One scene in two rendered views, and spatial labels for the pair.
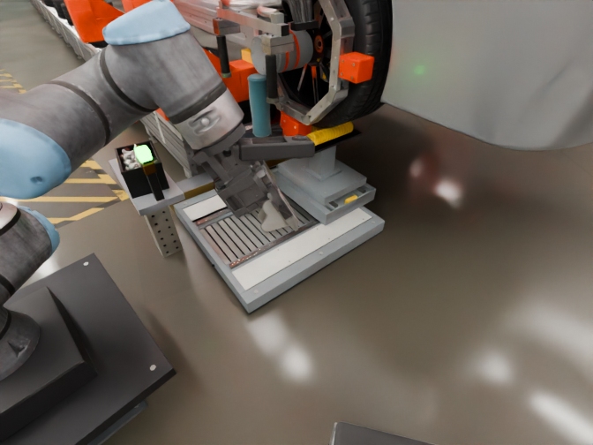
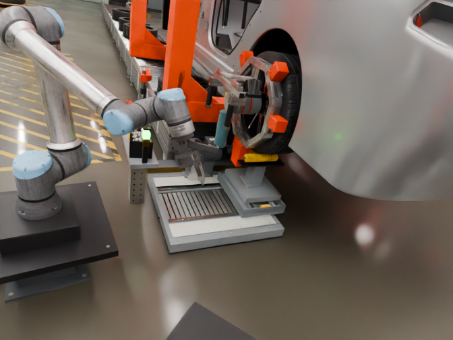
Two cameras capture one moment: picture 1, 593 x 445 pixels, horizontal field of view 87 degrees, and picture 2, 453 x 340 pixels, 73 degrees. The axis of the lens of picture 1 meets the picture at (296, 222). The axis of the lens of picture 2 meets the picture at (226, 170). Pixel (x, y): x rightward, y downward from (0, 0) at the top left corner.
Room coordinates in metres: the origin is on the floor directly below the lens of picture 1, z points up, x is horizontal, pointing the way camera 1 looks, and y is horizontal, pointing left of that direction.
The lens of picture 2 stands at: (-0.57, -0.23, 1.44)
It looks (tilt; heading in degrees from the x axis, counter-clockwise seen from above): 30 degrees down; 9
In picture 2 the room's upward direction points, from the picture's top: 13 degrees clockwise
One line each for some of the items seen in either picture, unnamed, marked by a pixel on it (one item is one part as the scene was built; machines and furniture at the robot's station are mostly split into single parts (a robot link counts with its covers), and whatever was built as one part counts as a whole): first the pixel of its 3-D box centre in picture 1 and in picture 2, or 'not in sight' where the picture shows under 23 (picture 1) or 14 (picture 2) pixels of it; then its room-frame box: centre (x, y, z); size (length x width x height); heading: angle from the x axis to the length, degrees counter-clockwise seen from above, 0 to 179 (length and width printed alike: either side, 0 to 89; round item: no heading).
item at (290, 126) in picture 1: (303, 132); (245, 152); (1.40, -0.03, 0.48); 0.16 x 0.12 x 0.17; 127
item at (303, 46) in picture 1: (281, 51); (243, 102); (1.33, 0.06, 0.85); 0.21 x 0.14 x 0.14; 127
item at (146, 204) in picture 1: (144, 178); (139, 149); (1.08, 0.63, 0.44); 0.43 x 0.17 x 0.03; 37
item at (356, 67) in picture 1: (355, 67); (277, 123); (1.13, -0.20, 0.85); 0.09 x 0.08 x 0.07; 37
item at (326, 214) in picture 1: (320, 184); (249, 191); (1.48, -0.14, 0.13); 0.50 x 0.36 x 0.10; 37
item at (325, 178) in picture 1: (322, 154); (255, 171); (1.48, -0.14, 0.32); 0.40 x 0.30 x 0.28; 37
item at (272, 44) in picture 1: (277, 42); (236, 99); (1.11, 0.06, 0.93); 0.09 x 0.05 x 0.05; 127
